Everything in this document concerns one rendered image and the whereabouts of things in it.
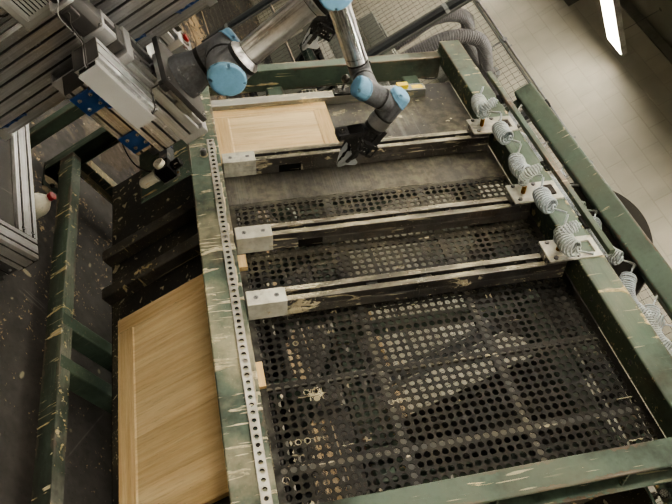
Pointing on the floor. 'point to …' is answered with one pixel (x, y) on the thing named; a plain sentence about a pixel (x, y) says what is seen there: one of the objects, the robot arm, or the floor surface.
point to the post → (54, 123)
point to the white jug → (43, 203)
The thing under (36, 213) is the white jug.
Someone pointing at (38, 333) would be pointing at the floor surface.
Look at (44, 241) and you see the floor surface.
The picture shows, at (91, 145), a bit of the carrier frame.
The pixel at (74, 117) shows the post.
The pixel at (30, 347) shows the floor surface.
